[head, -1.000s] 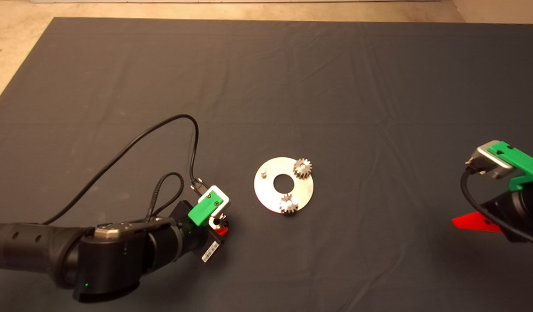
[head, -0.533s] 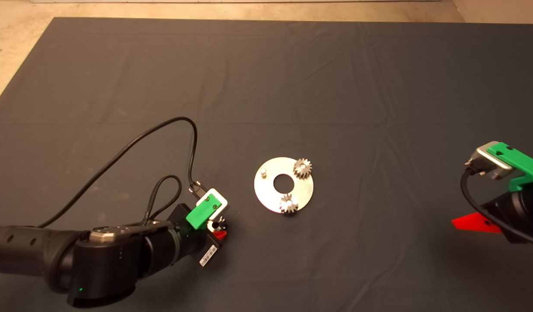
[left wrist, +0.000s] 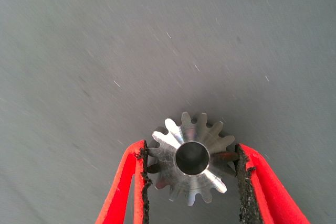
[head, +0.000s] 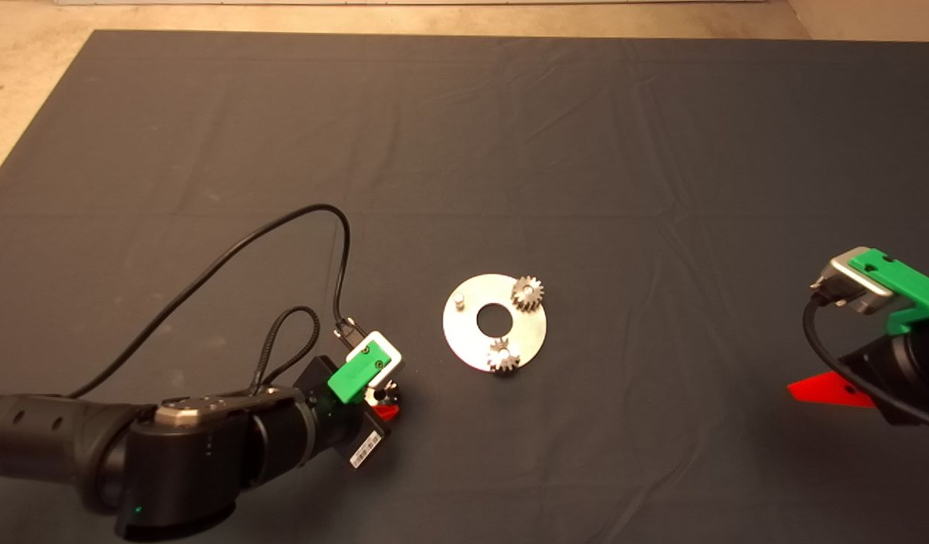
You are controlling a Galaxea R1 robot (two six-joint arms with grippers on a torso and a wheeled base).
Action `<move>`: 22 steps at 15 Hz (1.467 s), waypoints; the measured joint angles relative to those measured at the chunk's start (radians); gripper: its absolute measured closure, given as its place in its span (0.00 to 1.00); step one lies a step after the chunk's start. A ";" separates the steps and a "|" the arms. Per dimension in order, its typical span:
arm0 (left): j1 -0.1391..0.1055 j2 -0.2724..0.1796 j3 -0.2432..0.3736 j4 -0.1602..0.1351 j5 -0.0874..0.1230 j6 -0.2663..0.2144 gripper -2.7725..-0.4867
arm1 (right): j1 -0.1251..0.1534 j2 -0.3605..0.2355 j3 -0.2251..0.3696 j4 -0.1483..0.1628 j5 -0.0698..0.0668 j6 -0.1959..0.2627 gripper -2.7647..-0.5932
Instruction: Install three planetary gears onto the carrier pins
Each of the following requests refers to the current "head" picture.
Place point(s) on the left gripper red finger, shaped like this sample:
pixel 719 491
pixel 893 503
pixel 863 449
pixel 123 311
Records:
pixel 387 412

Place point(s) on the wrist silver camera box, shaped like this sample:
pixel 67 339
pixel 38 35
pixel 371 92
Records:
pixel 850 276
pixel 385 349

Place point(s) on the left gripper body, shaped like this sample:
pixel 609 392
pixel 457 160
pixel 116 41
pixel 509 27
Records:
pixel 358 438

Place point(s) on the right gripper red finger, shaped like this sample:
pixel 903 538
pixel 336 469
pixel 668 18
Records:
pixel 823 389

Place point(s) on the right wrist green camera mount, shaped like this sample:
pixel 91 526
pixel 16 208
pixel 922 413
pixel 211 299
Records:
pixel 914 291

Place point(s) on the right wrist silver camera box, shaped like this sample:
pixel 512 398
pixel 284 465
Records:
pixel 850 276

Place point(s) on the dark grey table cloth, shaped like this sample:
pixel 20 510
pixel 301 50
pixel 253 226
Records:
pixel 464 151

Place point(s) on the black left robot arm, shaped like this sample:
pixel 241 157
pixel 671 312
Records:
pixel 169 453

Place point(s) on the wrist green camera mount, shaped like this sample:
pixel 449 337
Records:
pixel 914 291
pixel 351 378

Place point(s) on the round metal carrier plate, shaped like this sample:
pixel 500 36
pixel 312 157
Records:
pixel 464 340

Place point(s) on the steel planetary gear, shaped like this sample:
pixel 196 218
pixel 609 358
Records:
pixel 382 393
pixel 536 302
pixel 508 361

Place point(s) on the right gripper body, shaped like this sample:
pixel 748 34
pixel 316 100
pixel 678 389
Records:
pixel 876 370

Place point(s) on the left wrist green camera mount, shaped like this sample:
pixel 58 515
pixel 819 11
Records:
pixel 351 378

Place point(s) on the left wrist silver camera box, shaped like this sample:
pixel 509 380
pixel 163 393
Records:
pixel 385 349

